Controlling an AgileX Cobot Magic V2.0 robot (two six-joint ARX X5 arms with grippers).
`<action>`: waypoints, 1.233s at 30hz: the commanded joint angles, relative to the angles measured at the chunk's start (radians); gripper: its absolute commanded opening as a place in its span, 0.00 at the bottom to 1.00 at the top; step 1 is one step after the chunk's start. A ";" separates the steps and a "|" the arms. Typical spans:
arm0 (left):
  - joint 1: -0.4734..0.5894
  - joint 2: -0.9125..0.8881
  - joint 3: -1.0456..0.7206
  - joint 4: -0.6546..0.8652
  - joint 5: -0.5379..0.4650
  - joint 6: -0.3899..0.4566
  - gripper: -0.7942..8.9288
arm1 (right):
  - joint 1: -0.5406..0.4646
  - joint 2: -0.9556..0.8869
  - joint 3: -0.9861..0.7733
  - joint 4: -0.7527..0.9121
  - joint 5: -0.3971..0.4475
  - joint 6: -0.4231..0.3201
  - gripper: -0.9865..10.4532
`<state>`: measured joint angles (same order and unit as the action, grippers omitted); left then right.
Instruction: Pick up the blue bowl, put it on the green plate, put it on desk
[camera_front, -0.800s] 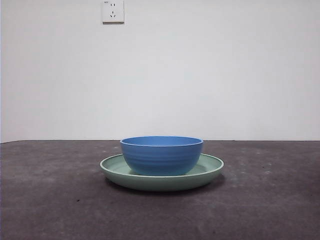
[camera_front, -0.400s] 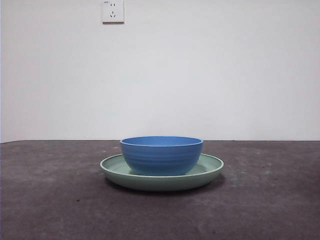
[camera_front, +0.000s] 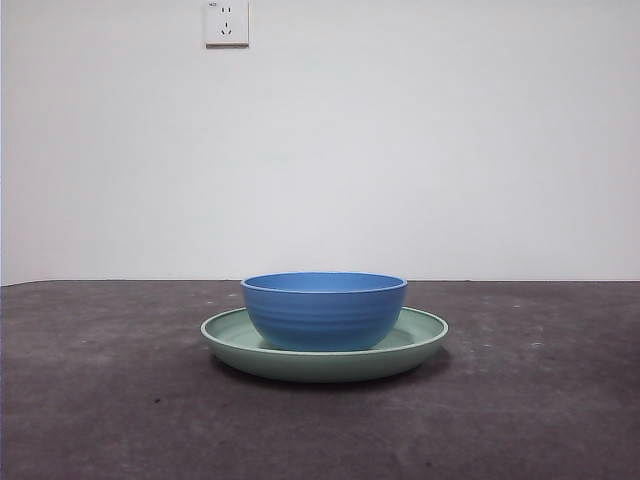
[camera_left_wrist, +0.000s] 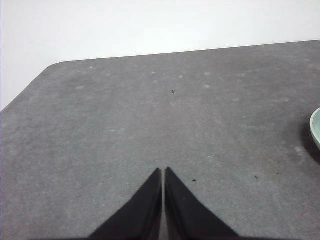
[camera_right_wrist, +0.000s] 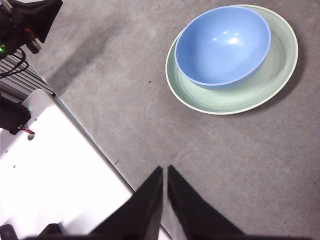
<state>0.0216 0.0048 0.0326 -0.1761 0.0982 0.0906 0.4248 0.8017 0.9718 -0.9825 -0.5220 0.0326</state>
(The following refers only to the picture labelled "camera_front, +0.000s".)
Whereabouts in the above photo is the blue ribbed bowl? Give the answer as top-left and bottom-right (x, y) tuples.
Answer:
(240, 271), (409, 352)

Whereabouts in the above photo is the green round plate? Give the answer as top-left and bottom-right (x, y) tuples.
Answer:
(200, 306), (450, 385)

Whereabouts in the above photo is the white wall socket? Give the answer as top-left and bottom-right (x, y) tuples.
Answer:
(205, 0), (251, 49)

